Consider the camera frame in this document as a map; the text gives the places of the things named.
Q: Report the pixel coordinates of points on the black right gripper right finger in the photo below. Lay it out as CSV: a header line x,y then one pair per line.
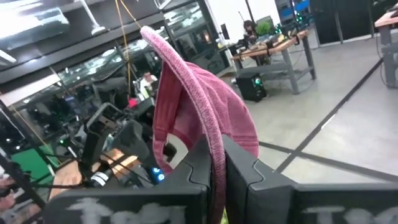
x,y
258,193

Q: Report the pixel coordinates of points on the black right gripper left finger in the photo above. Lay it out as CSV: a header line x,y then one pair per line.
x,y
186,193

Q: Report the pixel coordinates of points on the maroon baseball cap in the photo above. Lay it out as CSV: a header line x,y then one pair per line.
x,y
224,109

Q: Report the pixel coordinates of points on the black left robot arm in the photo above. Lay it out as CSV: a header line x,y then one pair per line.
x,y
130,140

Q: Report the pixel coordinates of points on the black computer tower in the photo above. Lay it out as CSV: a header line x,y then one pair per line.
x,y
251,87

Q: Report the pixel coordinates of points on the person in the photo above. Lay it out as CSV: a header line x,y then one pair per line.
x,y
249,29
147,82

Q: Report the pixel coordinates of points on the wooden workbench grey legs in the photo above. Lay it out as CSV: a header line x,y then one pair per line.
x,y
273,46
388,31

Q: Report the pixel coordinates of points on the green potted plant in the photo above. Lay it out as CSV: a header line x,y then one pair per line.
x,y
264,28

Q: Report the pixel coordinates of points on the black computer monitor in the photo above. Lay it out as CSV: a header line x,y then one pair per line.
x,y
225,31

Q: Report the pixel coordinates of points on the person's hand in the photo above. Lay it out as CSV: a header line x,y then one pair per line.
x,y
7,193

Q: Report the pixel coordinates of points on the black aluminium rig frame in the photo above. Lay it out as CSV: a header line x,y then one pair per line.
x,y
18,174

